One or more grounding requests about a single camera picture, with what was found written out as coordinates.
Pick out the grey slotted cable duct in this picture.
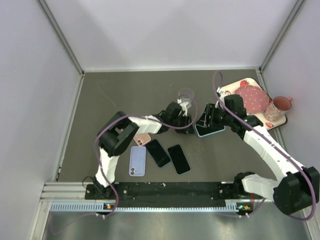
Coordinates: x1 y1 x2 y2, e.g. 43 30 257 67
49 200 252 213

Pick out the black phone blue edge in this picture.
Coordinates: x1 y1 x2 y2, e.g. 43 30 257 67
145 139 171 168

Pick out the strawberry pattern tray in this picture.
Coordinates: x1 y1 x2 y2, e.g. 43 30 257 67
219 78 287 131

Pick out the pink floral mug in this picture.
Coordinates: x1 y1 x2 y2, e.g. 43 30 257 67
264 96 293 122

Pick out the purple cable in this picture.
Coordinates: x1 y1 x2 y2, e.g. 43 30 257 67
49 93 199 235
212 71 315 222

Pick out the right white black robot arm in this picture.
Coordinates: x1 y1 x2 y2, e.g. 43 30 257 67
196 94 320 215

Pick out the clear plastic cup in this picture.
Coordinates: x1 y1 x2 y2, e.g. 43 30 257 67
177 88 194 103

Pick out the black phone middle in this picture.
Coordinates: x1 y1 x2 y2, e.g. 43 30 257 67
168 144 191 175

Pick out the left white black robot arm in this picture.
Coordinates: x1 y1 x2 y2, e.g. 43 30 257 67
93 100 194 199

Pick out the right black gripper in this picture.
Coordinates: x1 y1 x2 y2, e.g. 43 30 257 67
196 103 234 129

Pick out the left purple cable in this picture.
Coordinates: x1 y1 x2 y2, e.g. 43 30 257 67
49 93 199 235

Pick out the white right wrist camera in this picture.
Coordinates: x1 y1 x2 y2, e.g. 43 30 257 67
216 87 229 100

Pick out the pink phone case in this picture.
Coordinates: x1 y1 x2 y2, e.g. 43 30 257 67
133 133 152 146

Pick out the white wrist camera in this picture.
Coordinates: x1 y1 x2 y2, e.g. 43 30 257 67
216 87 229 100
177 98 192 117

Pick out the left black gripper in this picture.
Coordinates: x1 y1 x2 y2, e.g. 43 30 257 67
169 112 195 134

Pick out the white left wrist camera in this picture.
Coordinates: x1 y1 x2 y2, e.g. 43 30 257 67
177 98 192 117

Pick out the light blue phone case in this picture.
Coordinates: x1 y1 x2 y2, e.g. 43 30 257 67
195 125 226 138

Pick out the pink polka dot plate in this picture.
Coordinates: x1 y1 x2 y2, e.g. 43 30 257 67
235 85 270 115

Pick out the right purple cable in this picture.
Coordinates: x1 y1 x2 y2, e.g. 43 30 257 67
212 71 315 222

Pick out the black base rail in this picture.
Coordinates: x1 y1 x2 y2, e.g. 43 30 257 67
84 181 265 208

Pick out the lavender phone case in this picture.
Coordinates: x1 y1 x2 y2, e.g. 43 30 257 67
128 146 147 177

